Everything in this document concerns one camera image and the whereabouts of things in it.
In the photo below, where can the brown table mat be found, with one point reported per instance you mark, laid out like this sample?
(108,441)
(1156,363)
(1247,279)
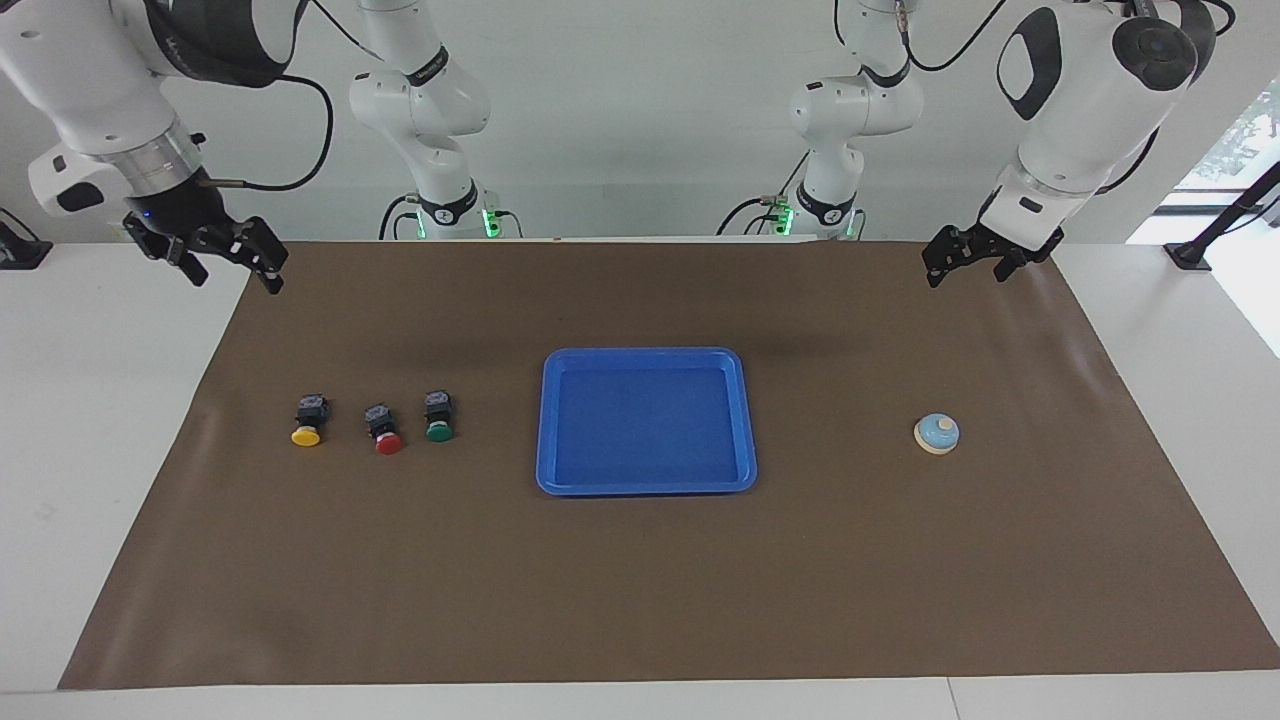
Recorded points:
(400,580)

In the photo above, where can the red mushroom push button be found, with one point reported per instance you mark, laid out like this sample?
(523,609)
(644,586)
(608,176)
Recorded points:
(383,428)

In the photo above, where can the blue plastic tray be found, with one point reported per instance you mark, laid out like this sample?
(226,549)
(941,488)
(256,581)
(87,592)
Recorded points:
(645,430)

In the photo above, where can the blue service bell cream base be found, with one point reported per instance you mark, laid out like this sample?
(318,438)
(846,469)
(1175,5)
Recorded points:
(938,432)

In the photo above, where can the green mushroom push button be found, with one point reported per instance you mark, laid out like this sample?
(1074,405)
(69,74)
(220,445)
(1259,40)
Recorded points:
(438,415)

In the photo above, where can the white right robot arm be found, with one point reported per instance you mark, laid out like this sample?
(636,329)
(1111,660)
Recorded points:
(90,90)

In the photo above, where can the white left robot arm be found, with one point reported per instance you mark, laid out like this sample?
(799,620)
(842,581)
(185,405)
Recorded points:
(1080,100)

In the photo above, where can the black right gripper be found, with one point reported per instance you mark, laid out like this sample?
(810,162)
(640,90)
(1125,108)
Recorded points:
(195,225)

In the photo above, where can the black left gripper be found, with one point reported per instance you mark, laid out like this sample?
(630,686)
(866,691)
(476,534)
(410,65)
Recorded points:
(965,245)

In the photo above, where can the yellow mushroom push button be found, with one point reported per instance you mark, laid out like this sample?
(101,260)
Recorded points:
(309,418)

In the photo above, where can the black angled stand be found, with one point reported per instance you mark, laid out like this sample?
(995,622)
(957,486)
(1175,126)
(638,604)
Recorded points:
(1190,252)

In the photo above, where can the black table clamp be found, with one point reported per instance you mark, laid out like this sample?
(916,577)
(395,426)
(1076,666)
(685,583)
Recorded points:
(20,255)

